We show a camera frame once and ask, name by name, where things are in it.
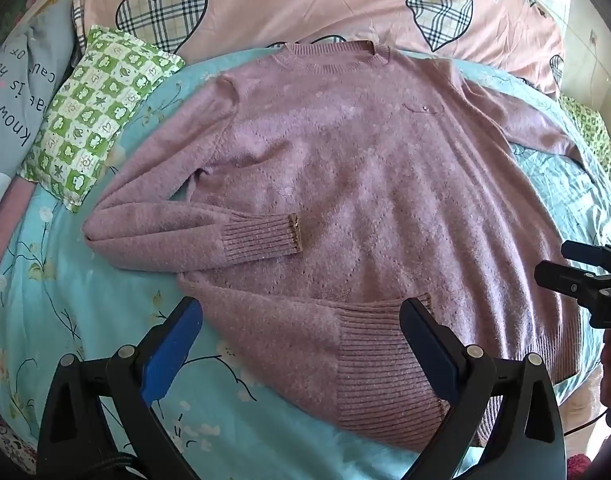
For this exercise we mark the mauve knitted sweater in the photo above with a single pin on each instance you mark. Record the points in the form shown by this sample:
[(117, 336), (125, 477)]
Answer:
[(360, 185)]

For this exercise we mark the small-flowered white sheet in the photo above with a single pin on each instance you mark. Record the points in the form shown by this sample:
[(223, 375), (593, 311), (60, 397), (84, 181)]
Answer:
[(10, 440)]

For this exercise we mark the green checked pillow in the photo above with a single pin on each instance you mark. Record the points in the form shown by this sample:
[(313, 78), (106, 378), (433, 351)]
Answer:
[(95, 110)]

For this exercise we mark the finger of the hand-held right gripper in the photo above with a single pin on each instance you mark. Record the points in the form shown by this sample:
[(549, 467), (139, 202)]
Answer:
[(580, 251), (555, 275)]

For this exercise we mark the pink quilt with plaid hearts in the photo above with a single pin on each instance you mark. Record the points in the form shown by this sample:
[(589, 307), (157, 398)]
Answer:
[(310, 0)]

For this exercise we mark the green patterned pillow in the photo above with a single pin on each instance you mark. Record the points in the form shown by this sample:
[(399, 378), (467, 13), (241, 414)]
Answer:
[(590, 130)]

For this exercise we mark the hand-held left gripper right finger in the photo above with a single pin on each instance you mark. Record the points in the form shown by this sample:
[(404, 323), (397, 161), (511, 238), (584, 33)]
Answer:
[(430, 350)]

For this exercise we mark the teal floral bedsheet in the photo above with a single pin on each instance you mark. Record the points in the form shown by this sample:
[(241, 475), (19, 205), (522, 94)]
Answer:
[(110, 300)]

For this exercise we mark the grey pillow with text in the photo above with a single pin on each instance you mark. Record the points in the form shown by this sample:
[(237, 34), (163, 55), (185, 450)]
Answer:
[(15, 85)]

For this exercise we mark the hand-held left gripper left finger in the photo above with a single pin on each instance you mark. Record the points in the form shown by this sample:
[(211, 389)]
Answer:
[(170, 350)]

